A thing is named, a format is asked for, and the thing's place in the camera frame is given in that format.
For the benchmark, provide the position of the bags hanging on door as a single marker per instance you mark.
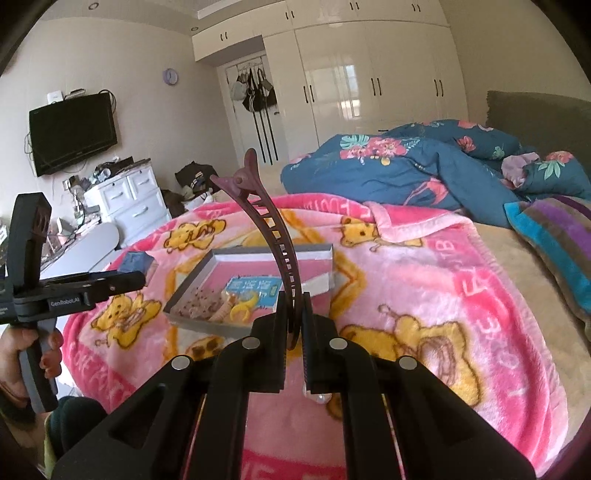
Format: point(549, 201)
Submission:
point(254, 91)

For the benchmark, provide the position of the white drawer dresser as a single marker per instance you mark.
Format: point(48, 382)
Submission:
point(132, 201)

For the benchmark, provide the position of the blue printed card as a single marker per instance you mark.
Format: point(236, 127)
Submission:
point(257, 292)

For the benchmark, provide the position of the black wall television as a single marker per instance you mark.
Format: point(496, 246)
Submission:
point(67, 132)

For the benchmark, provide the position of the pink bear print blanket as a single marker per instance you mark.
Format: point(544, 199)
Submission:
point(115, 348)

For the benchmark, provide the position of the white curved side table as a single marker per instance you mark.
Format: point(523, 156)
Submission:
point(91, 253)

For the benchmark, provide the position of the sheer pink bow hair accessory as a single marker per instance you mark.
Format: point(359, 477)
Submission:
point(200, 304)

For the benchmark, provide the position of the white glossy wardrobe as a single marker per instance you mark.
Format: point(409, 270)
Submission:
point(345, 66)

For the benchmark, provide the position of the dark maroon long hair clip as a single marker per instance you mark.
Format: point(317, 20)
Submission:
point(246, 188)

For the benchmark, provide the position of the grey upholstered headboard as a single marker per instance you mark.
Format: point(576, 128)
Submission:
point(547, 122)

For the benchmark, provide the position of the round purple wall clock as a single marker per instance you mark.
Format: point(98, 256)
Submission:
point(170, 77)

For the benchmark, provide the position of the beige bed sheet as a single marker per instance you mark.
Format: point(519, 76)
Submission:
point(531, 258)

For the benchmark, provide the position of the black bag on floor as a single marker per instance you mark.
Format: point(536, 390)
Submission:
point(197, 177)

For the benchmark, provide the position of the clear pearl hair clip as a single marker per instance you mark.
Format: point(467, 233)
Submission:
point(320, 399)

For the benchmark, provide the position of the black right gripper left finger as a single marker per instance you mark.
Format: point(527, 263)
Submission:
point(266, 364)

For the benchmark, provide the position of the grey shallow box with pink lining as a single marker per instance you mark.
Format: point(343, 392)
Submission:
point(213, 272)

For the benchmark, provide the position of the white bedroom door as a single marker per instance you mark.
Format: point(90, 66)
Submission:
point(261, 130)

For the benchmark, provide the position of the blue floral duvet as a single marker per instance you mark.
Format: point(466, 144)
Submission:
point(445, 164)

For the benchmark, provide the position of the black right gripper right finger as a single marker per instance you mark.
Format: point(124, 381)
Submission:
point(321, 362)

